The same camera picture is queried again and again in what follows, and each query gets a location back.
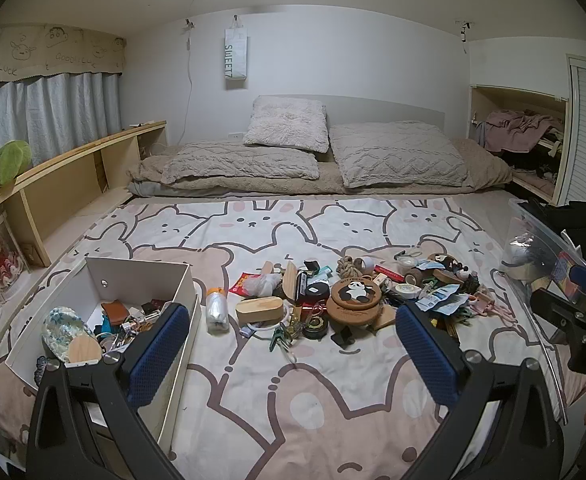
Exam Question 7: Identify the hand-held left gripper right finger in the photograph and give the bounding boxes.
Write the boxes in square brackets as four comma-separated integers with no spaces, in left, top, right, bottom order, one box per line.
[395,301,566,480]

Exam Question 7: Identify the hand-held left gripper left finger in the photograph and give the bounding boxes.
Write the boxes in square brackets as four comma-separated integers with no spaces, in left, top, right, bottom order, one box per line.
[25,302,191,480]

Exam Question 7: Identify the white storage box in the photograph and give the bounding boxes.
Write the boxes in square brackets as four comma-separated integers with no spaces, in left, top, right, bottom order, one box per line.
[5,256,204,453]

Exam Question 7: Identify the jumble of small trinkets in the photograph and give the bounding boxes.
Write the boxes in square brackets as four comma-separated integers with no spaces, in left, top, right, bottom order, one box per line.
[93,300,174,356]

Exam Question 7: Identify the blue white paper packets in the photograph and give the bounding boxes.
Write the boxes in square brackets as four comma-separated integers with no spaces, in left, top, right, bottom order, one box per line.
[415,285,469,316]

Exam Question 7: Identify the brown wallet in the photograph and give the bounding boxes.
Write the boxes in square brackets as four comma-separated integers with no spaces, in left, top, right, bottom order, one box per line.
[100,300,130,327]

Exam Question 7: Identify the pink plastic holder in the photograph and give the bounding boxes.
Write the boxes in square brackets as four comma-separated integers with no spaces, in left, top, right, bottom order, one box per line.
[473,290,514,323]

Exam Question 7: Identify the plastic bag roll orange cap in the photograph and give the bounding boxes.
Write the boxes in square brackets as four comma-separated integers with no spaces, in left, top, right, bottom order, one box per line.
[205,286,230,332]

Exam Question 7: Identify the clear plastic bin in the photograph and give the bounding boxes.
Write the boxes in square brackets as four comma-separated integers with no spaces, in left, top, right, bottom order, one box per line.
[503,197,581,286]

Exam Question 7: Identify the light wooden disc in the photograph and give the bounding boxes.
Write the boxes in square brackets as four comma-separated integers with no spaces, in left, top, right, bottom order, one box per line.
[65,336,104,363]

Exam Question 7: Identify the plain cork coaster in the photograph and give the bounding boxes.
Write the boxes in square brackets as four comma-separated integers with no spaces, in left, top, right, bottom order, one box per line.
[325,300,381,331]

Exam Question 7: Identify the panda cork coaster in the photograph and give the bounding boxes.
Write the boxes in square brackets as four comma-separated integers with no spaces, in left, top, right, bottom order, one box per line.
[330,275,385,311]

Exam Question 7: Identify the dark knitted toys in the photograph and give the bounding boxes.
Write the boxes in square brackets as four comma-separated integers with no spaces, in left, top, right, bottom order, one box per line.
[433,255,476,281]

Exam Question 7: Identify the floral pouch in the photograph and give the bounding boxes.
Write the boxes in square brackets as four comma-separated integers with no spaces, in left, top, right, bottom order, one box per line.
[42,306,96,361]

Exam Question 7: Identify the red snack packet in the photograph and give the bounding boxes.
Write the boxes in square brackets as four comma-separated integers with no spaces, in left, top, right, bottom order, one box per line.
[229,272,259,297]

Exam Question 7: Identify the wooden closet niche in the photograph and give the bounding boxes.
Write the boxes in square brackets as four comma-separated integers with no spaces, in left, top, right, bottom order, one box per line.
[468,84,571,206]

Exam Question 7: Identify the round black gold tin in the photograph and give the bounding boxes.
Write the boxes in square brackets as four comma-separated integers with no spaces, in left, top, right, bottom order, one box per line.
[303,316,330,341]

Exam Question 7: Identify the green clips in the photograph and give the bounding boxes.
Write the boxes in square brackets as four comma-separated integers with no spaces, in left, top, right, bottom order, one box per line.
[268,322,304,353]

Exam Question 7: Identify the crumpled white plastic bag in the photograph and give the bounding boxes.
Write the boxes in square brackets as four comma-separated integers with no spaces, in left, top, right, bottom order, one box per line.
[243,272,284,298]

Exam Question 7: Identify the printed bunny bed sheet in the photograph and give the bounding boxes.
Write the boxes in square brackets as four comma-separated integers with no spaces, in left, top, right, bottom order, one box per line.
[0,195,574,480]

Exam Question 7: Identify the oval wooden piece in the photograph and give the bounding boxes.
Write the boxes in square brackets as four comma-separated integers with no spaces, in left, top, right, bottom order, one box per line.
[280,260,299,303]

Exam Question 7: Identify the pile of clothes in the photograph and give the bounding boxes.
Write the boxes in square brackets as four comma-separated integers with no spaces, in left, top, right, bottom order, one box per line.
[473,109,566,153]

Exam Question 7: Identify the beige fleece blanket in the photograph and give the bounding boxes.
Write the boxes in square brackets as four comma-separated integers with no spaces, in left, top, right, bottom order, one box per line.
[125,137,514,197]

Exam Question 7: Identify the beige textured pillow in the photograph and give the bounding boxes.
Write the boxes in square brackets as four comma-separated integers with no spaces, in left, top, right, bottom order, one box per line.
[160,141,321,185]
[328,121,469,188]

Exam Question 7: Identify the wooden bedside shelf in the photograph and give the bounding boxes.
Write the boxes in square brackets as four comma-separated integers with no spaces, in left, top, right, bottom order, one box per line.
[0,120,169,356]

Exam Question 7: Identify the green plush toy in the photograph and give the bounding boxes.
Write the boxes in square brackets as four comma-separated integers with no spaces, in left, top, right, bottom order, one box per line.
[0,140,34,188]

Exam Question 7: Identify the fluffy beige pillow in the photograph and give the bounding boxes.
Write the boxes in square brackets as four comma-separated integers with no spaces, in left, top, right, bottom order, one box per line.
[243,96,330,153]

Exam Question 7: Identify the grey curtain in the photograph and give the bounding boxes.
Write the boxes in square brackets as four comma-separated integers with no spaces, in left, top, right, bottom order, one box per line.
[0,72,124,176]

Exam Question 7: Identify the white hanging bag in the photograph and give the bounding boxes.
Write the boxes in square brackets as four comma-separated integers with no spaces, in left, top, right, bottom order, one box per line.
[223,15,250,83]

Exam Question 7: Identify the printed beige curtain valance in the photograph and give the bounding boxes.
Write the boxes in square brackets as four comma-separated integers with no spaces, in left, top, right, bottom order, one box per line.
[0,24,126,93]

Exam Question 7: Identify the rope bundle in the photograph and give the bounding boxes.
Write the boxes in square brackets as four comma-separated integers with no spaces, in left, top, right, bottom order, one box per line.
[334,255,361,278]

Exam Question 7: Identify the white wall cable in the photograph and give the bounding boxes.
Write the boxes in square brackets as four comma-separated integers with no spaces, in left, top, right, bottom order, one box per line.
[180,19,197,143]

